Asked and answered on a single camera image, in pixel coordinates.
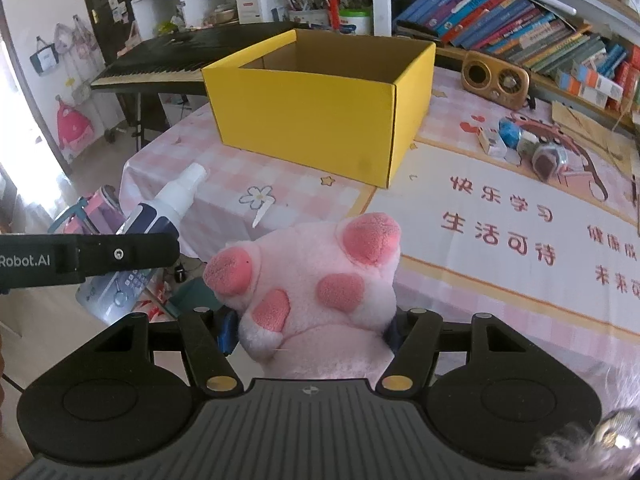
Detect white spray bottle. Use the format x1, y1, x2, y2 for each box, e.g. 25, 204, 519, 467
76, 162, 207, 325

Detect small red white box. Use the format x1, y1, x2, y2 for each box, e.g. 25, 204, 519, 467
477, 127, 506, 158

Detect black electronic keyboard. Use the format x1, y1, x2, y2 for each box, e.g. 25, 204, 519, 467
90, 22, 296, 94

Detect flat cardboard sheets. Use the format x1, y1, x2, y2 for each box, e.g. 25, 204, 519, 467
551, 101, 639, 164

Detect yellow cardboard box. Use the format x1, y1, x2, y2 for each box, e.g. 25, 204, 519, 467
202, 29, 436, 188

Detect brown retro radio speaker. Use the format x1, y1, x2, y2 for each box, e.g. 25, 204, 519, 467
461, 51, 530, 110

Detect row of leaning books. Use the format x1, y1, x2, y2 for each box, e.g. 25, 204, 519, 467
392, 0, 639, 112

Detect pink checkered table mat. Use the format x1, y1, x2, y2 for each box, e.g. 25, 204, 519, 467
118, 64, 640, 386

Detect white green lidded jar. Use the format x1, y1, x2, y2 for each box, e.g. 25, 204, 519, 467
338, 9, 373, 36

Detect red pen bottle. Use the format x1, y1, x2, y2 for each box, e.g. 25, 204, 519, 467
326, 0, 341, 30

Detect blue toy truck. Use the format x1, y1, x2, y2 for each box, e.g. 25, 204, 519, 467
516, 130, 568, 182

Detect blue wrapper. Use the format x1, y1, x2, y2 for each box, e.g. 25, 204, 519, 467
498, 117, 522, 150

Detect pink plush paw toy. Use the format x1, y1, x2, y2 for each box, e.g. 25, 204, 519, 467
203, 212, 401, 384

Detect orange white medicine box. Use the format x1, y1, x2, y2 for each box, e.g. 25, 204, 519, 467
570, 63, 624, 102

